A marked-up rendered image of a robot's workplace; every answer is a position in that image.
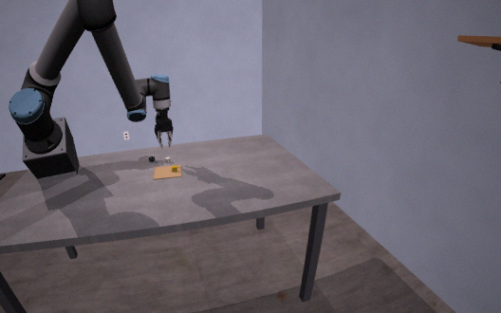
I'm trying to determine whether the tan square mat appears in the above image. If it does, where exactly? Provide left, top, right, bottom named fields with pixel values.
left=154, top=165, right=181, bottom=179

